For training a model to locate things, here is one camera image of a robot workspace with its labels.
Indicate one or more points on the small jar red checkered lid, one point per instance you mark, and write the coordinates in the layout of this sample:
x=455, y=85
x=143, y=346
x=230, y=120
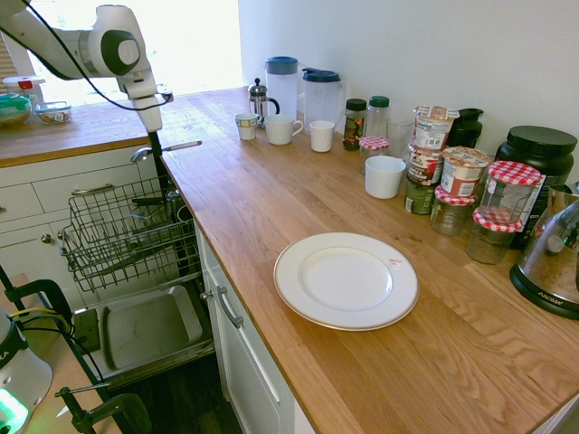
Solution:
x=373, y=147

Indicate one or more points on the spice jar with dark lid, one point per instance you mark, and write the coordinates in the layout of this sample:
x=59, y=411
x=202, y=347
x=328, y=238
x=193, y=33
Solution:
x=354, y=124

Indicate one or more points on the silver metal spoon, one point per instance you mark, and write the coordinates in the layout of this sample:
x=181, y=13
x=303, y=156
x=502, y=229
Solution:
x=181, y=146

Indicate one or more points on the black shaker bottle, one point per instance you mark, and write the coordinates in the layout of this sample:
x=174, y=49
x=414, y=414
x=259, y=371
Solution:
x=468, y=129

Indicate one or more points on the green food tub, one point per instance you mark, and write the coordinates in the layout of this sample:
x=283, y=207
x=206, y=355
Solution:
x=418, y=196

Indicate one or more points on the food container with green lid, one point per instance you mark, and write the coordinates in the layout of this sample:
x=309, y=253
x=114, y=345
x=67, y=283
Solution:
x=13, y=110

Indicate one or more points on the glass french press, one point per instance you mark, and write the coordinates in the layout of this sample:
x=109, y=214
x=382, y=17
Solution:
x=261, y=101

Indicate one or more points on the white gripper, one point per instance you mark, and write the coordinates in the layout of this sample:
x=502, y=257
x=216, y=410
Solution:
x=147, y=110

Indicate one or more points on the short pitcher with blue lid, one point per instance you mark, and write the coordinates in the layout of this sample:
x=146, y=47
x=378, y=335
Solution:
x=323, y=101

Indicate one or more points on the dark red printed food tub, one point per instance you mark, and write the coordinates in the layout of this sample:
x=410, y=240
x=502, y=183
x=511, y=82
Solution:
x=424, y=167

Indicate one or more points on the ribbed white cup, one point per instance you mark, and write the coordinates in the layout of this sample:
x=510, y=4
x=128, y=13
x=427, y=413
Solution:
x=322, y=136

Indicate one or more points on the food container with red tab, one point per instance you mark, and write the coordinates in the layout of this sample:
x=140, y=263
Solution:
x=22, y=88

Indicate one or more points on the black protein powder tub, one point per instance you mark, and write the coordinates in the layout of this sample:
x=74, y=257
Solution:
x=543, y=149

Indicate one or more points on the black utensil in rack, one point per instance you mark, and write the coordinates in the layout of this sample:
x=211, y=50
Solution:
x=147, y=201

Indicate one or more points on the patterned white paper cup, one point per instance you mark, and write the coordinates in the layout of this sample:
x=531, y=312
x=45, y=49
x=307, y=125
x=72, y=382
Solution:
x=246, y=126

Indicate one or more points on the glass jar red checkered lid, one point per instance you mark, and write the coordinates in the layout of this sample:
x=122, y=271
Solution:
x=490, y=242
x=452, y=212

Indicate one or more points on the bright window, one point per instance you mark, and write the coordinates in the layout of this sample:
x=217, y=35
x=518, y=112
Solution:
x=190, y=45

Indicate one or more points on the white plate with gold rim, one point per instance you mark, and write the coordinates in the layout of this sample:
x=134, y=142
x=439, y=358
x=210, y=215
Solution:
x=346, y=280

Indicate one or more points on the green bar clamp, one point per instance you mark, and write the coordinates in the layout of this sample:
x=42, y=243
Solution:
x=108, y=409
x=43, y=294

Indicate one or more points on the white cabinet with drawers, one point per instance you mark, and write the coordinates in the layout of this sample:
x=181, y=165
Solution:
x=54, y=212

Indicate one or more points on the small clear food container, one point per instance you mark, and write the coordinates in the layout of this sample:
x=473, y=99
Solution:
x=54, y=113

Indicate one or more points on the red and white food tub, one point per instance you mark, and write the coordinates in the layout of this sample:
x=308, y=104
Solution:
x=463, y=174

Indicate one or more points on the clear drinking glass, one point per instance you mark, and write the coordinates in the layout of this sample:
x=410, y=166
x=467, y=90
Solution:
x=400, y=135

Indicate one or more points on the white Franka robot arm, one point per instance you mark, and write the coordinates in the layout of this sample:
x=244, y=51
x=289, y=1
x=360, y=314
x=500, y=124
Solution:
x=68, y=50

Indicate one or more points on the white printed food tub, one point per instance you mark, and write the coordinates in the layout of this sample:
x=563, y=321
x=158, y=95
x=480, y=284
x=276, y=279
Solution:
x=433, y=129

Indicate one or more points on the stainless steel electric kettle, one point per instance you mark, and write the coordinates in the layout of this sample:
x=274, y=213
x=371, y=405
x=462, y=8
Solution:
x=547, y=257

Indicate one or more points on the clear jar with green lid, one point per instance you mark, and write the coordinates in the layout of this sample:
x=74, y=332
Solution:
x=378, y=118

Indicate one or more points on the large jar red checkered lid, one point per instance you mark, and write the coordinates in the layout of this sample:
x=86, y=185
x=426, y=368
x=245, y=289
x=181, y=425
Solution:
x=511, y=190

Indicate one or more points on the open grey dishwasher door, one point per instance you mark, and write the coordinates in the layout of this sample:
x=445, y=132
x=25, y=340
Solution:
x=145, y=327

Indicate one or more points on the tall pitcher with blue lid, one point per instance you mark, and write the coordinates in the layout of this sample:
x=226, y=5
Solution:
x=281, y=90

